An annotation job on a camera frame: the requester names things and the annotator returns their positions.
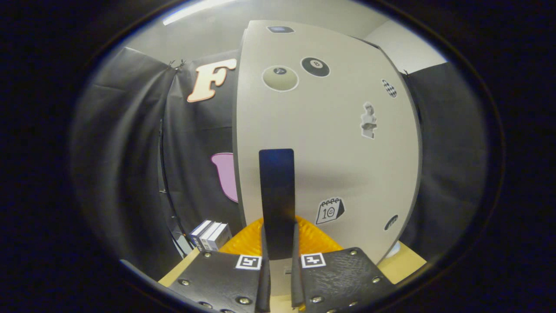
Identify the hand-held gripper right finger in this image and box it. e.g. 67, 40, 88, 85
290, 216, 398, 313

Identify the black backdrop cloth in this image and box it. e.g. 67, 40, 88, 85
72, 46, 489, 279

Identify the white cabinet door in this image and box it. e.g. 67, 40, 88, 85
235, 20, 423, 296

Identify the thin black pole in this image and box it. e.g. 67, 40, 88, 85
157, 117, 192, 257

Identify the grey cabinet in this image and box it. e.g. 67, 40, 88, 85
232, 20, 424, 266

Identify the black door handle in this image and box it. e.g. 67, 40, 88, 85
259, 149, 296, 260

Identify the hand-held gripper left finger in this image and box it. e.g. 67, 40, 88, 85
167, 216, 271, 313

